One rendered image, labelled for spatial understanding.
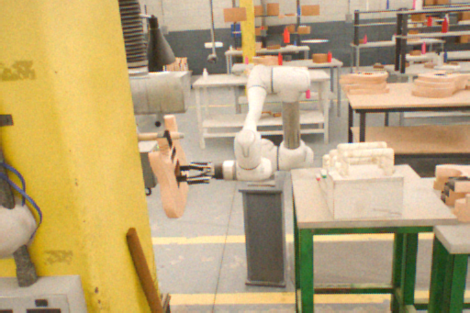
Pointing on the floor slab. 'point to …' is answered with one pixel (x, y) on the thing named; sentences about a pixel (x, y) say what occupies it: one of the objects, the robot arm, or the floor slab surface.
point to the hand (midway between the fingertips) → (178, 173)
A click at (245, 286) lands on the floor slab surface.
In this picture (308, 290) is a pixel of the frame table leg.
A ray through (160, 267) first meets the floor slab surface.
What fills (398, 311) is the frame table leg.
